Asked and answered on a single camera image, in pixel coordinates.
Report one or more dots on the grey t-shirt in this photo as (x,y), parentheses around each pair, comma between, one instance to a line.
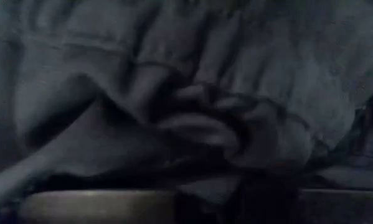
(267,77)

